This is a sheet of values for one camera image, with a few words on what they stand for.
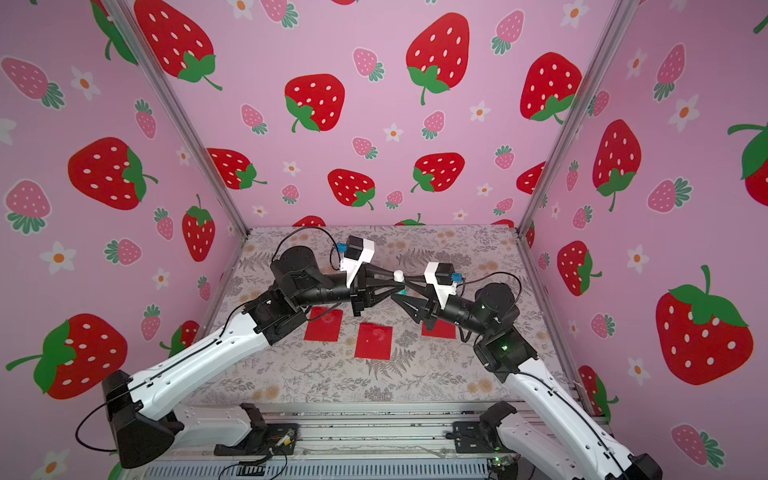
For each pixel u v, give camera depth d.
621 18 0.69
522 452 0.57
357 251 0.48
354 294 0.51
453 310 0.55
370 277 0.54
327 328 0.93
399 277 0.55
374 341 0.91
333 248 0.50
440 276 0.50
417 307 0.55
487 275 0.51
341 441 0.75
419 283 0.61
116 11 0.67
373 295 0.55
